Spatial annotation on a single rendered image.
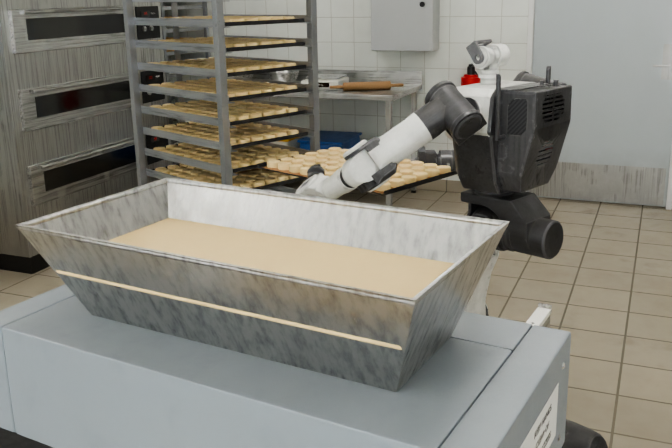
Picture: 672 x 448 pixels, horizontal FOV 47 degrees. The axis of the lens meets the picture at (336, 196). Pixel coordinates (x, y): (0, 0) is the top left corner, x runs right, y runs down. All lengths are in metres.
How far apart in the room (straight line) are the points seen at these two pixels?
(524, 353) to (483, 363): 0.06
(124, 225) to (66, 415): 0.28
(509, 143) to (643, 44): 3.97
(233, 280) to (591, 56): 5.40
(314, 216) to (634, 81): 5.14
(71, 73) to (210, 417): 4.30
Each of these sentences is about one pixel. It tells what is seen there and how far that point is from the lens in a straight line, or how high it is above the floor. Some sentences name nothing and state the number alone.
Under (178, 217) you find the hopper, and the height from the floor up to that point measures 1.27.
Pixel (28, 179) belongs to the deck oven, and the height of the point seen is 0.58.
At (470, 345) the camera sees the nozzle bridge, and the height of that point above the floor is 1.18.
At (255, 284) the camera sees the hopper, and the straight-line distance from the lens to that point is 0.85.
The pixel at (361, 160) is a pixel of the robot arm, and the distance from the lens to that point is 2.11.
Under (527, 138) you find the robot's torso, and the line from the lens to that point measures 2.17.
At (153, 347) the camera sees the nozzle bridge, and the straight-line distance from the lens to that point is 1.01.
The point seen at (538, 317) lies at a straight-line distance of 1.79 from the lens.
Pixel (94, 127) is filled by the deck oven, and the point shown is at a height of 0.79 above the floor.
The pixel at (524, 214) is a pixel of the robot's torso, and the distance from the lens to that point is 2.28.
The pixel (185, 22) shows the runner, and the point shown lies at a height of 1.50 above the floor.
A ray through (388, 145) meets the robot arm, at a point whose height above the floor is 1.20.
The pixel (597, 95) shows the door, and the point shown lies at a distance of 6.16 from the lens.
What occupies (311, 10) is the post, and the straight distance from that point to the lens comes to 3.12.
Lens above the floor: 1.60
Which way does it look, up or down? 15 degrees down
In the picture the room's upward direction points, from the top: 1 degrees counter-clockwise
